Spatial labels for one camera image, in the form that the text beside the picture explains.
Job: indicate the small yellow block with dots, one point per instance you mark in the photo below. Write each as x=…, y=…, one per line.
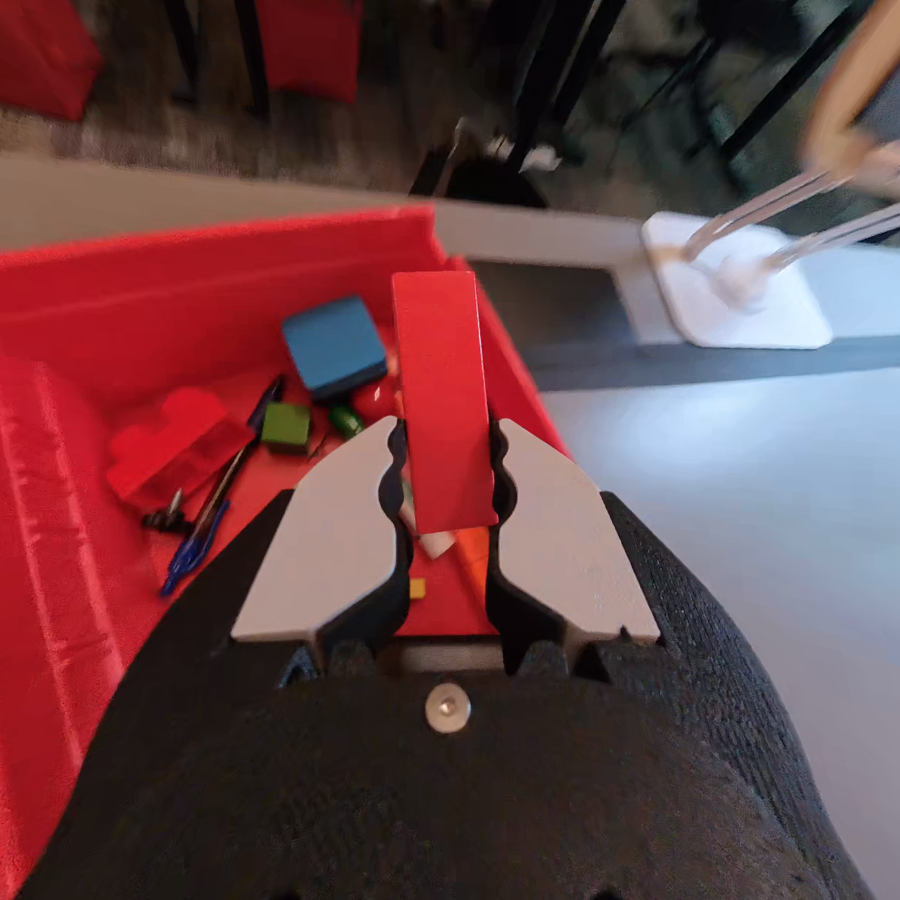
x=417, y=588

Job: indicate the blue ballpoint pen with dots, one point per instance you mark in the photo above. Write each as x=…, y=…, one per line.
x=211, y=506

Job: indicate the red rectangular block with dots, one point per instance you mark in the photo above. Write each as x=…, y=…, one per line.
x=443, y=394

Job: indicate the small black clip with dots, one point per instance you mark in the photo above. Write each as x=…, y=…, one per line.
x=165, y=522

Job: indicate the red storage crate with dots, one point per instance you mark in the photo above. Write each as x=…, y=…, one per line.
x=42, y=56
x=309, y=42

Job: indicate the green marker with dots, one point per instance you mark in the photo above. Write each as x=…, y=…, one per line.
x=348, y=422

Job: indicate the blue whiteboard eraser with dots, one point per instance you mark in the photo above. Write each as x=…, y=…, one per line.
x=334, y=344

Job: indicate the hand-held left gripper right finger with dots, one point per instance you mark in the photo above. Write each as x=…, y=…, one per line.
x=569, y=555

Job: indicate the red ball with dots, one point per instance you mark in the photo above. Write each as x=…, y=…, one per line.
x=372, y=401

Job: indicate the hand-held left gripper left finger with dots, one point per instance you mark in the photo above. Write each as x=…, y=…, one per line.
x=330, y=555

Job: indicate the small metal screw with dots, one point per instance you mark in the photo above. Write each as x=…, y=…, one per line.
x=176, y=500

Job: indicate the red plastic bin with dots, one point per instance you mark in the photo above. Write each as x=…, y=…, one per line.
x=176, y=295

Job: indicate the row of orange blocks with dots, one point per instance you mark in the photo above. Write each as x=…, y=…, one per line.
x=474, y=562

